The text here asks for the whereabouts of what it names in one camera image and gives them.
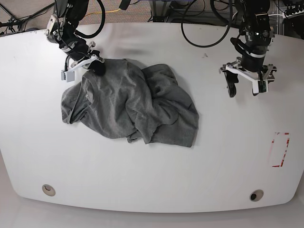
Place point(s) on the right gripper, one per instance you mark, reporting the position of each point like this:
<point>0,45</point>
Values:
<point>78,50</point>

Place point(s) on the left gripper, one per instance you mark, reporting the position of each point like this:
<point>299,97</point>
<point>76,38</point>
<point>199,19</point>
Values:
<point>252,60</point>

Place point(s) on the grey T-shirt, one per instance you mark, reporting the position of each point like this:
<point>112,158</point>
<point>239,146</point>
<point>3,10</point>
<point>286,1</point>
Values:
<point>133,103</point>

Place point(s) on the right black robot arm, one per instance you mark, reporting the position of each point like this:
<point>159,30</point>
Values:
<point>62,30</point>

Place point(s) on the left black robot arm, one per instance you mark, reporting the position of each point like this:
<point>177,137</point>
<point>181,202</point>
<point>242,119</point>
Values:
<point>255,35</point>

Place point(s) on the red tape rectangle marking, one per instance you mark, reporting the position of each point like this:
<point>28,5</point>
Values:
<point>278,149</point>

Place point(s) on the white power strip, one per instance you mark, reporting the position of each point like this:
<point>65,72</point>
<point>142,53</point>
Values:
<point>293,12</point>

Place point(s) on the black tripod stand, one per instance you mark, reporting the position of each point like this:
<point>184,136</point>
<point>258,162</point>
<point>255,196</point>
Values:
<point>32,14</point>

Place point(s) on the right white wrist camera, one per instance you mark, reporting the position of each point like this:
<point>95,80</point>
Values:
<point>68,74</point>

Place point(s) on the aluminium frame stand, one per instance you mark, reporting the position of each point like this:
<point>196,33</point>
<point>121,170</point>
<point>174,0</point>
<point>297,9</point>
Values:
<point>211,12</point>

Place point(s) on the right table cable grommet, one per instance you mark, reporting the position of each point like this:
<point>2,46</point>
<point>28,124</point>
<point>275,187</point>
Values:
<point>256,195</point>

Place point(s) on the table cable grommet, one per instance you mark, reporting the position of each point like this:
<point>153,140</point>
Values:
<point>256,195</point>
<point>48,190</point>

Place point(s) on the left table cable grommet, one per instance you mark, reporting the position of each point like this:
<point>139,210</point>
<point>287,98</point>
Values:
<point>48,190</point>

